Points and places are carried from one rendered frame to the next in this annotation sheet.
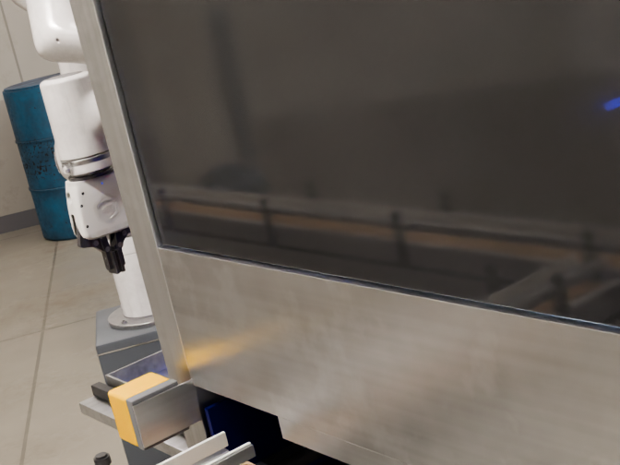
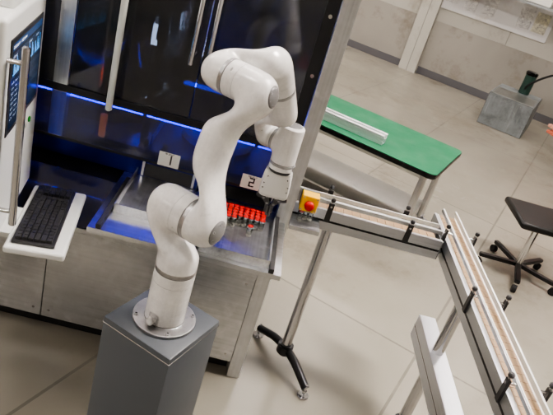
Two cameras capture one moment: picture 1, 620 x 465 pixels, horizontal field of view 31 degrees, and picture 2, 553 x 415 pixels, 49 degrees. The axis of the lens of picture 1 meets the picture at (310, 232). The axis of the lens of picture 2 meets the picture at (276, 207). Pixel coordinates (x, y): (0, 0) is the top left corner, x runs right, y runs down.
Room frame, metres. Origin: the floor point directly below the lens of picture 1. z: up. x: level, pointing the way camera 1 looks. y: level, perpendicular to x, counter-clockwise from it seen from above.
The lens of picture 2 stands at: (3.45, 1.27, 2.05)
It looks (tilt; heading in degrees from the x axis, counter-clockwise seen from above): 27 degrees down; 209
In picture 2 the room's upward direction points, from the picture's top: 17 degrees clockwise
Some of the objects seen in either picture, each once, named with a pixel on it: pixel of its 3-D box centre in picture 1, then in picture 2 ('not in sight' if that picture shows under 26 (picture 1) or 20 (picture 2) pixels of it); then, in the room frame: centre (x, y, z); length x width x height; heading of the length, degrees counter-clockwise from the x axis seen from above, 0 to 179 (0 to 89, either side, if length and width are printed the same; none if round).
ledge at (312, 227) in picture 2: not in sight; (304, 222); (1.37, 0.25, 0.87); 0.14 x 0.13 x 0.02; 34
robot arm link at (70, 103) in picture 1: (77, 113); (286, 142); (1.83, 0.32, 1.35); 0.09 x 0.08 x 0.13; 94
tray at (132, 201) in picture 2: not in sight; (158, 196); (1.85, -0.16, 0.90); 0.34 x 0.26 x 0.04; 34
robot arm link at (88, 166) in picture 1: (87, 163); (281, 165); (1.83, 0.33, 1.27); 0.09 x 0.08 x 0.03; 124
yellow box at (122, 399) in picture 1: (148, 410); (309, 200); (1.42, 0.26, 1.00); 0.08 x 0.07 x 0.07; 34
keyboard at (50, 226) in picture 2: not in sight; (46, 213); (2.22, -0.34, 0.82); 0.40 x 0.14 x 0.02; 43
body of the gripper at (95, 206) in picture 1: (98, 199); (276, 181); (1.83, 0.33, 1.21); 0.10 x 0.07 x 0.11; 124
